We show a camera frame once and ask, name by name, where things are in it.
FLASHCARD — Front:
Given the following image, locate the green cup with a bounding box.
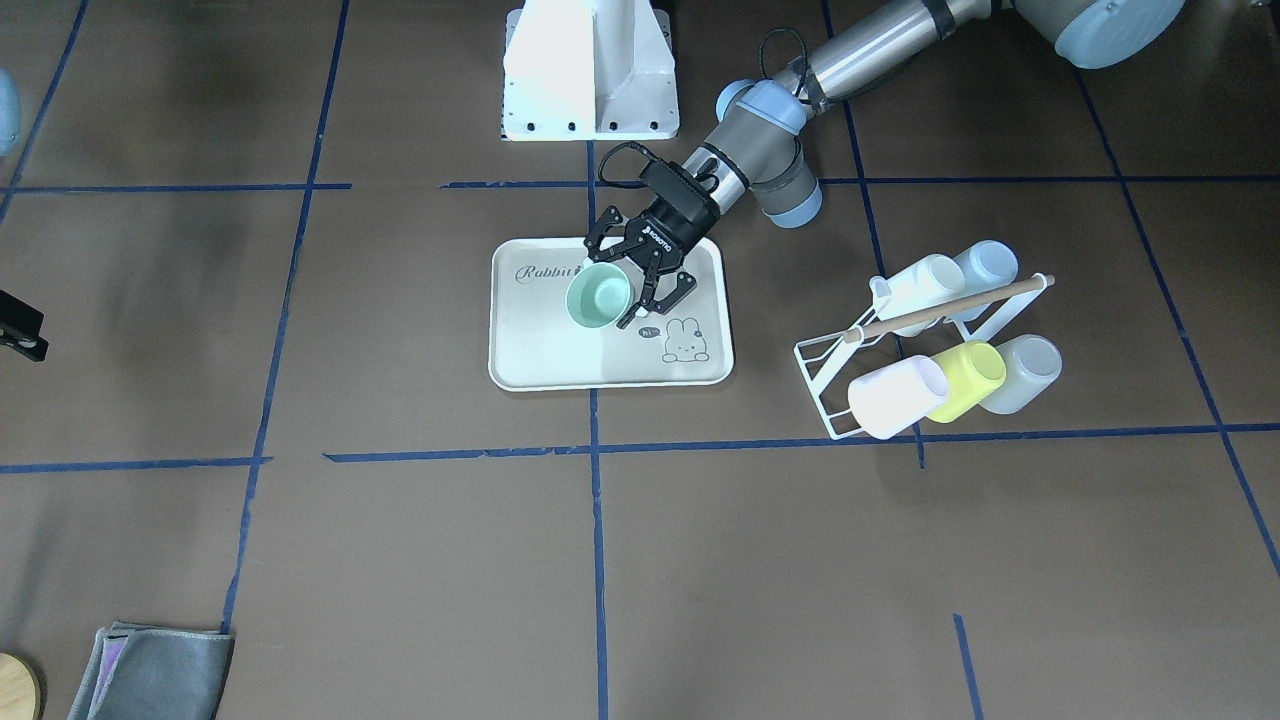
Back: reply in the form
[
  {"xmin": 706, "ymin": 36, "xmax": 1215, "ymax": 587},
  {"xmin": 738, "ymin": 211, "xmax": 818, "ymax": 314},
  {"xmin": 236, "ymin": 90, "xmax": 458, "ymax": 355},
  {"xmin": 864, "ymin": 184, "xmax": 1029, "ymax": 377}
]
[{"xmin": 564, "ymin": 263, "xmax": 634, "ymax": 329}]

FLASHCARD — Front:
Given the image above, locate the yellow cup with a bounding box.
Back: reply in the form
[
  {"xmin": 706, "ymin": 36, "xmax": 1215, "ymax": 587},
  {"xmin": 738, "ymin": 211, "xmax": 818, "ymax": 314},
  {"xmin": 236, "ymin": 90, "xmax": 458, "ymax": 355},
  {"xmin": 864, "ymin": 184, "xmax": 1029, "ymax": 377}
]
[{"xmin": 925, "ymin": 341, "xmax": 1007, "ymax": 423}]

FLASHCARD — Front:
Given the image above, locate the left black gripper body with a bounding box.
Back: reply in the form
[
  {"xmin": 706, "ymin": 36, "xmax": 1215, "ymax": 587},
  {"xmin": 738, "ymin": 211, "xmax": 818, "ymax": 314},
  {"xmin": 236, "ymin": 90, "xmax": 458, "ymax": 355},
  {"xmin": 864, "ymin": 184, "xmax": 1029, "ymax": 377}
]
[{"xmin": 630, "ymin": 199, "xmax": 721, "ymax": 273}]

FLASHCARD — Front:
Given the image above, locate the light blue cup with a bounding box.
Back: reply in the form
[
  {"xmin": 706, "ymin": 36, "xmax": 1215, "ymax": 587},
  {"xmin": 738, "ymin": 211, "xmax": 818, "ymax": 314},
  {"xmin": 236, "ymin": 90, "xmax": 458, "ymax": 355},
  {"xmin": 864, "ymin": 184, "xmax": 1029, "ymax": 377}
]
[{"xmin": 954, "ymin": 240, "xmax": 1019, "ymax": 296}]

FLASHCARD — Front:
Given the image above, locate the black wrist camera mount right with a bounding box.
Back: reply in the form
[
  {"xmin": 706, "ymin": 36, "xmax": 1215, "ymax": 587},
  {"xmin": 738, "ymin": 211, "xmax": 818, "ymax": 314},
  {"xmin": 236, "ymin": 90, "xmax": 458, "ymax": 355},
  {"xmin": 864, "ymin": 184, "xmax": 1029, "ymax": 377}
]
[{"xmin": 0, "ymin": 291, "xmax": 49, "ymax": 363}]

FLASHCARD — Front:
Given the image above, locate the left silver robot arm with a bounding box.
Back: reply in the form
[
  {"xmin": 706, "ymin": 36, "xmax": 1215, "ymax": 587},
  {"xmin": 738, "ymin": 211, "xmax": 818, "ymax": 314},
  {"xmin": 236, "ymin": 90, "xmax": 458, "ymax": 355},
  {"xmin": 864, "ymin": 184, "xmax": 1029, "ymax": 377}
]
[{"xmin": 566, "ymin": 1, "xmax": 1183, "ymax": 329}]

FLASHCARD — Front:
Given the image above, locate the pink cup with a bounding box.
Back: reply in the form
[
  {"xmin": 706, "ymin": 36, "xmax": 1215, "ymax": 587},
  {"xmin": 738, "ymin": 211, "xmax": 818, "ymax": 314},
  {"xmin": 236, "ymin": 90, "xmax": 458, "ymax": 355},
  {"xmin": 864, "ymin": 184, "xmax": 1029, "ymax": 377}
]
[{"xmin": 847, "ymin": 355, "xmax": 948, "ymax": 439}]

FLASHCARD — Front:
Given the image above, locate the grey folded cloth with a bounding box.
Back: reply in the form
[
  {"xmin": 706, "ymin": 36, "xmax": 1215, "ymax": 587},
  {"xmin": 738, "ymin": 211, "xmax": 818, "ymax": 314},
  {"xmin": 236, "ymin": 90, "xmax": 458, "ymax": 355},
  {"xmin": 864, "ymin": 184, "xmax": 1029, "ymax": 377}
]
[{"xmin": 68, "ymin": 621, "xmax": 236, "ymax": 719}]

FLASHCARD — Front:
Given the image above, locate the white pedestal column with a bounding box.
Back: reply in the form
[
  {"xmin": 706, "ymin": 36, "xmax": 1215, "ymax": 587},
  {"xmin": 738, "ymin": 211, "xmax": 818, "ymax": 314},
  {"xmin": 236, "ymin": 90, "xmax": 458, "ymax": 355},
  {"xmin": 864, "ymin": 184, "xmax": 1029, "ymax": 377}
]
[{"xmin": 500, "ymin": 1, "xmax": 681, "ymax": 142}]

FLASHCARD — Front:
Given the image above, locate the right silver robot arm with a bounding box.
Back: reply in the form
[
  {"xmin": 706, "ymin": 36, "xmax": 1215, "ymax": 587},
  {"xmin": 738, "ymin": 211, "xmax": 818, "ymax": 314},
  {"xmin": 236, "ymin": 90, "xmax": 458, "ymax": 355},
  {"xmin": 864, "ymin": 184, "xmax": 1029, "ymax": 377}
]
[{"xmin": 0, "ymin": 68, "xmax": 22, "ymax": 158}]

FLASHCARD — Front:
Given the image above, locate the grey cup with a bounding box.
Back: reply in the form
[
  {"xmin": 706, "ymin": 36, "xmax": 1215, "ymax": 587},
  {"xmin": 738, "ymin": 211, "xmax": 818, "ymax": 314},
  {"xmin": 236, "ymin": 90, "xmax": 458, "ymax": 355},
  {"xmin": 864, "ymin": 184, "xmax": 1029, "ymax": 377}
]
[{"xmin": 979, "ymin": 334, "xmax": 1062, "ymax": 415}]

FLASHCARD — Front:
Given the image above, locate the white wire cup rack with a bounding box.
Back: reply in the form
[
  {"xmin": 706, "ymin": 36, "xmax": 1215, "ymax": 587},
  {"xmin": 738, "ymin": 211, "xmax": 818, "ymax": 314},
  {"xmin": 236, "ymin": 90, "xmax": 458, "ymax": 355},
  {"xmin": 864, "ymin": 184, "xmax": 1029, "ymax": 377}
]
[{"xmin": 792, "ymin": 273, "xmax": 1062, "ymax": 441}]

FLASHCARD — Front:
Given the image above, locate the wooden mug tree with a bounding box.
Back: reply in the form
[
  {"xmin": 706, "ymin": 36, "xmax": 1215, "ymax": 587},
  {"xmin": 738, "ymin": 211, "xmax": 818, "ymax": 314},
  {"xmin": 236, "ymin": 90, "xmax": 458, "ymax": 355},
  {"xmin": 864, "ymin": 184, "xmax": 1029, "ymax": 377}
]
[{"xmin": 1, "ymin": 653, "xmax": 44, "ymax": 719}]

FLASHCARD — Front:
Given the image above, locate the white cup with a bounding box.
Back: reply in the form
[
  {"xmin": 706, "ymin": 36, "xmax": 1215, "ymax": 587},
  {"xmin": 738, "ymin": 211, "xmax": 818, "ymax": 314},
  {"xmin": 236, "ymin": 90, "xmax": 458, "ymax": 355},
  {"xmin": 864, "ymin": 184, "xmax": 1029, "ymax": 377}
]
[{"xmin": 869, "ymin": 254, "xmax": 966, "ymax": 322}]

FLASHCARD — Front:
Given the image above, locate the cream rabbit tray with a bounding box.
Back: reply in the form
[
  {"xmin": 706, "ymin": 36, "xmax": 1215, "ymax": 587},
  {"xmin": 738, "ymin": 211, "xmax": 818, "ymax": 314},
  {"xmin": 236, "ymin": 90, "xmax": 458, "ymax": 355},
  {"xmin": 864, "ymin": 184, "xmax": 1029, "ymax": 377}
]
[{"xmin": 488, "ymin": 237, "xmax": 735, "ymax": 392}]

